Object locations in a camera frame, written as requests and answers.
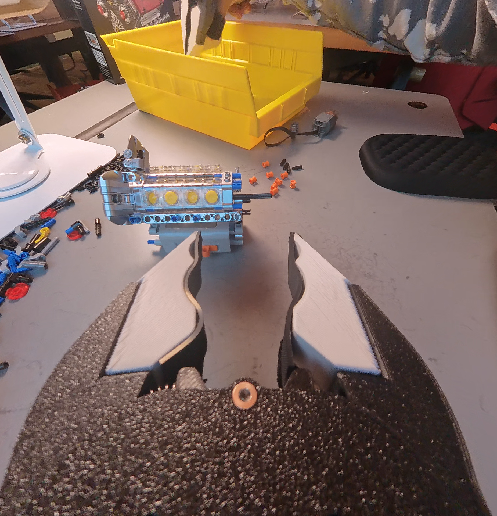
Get background desk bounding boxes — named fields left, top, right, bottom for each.
left=0, top=20, right=96, bottom=121

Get red cloth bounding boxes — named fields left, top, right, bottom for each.
left=418, top=63, right=497, bottom=131

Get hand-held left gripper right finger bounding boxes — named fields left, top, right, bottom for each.
left=279, top=232, right=389, bottom=396

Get white book stand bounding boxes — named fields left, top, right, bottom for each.
left=0, top=0, right=117, bottom=224

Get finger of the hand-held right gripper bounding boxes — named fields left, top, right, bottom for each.
left=181, top=0, right=226, bottom=55

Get wooden side table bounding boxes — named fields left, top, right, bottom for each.
left=225, top=16, right=414, bottom=55

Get pile of coloured brick parts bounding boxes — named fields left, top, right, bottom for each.
left=0, top=190, right=93, bottom=381

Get toy brick engine model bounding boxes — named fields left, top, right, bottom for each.
left=99, top=136, right=270, bottom=258

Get yellow plastic bin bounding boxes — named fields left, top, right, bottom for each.
left=102, top=20, right=324, bottom=151

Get grey desk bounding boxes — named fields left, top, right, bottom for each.
left=0, top=77, right=497, bottom=516

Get black toy set box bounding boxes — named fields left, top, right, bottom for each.
left=54, top=0, right=185, bottom=84

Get pile of black pins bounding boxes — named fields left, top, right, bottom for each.
left=81, top=164, right=127, bottom=192

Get cluster of orange bushes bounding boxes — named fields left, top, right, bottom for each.
left=252, top=159, right=299, bottom=199

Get black motor cable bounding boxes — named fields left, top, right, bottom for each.
left=262, top=124, right=315, bottom=148

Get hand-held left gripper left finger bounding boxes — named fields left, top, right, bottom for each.
left=102, top=232, right=209, bottom=396

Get black wrist pad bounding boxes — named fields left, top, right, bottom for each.
left=360, top=133, right=497, bottom=201

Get grey toy motor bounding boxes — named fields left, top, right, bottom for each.
left=312, top=112, right=340, bottom=135

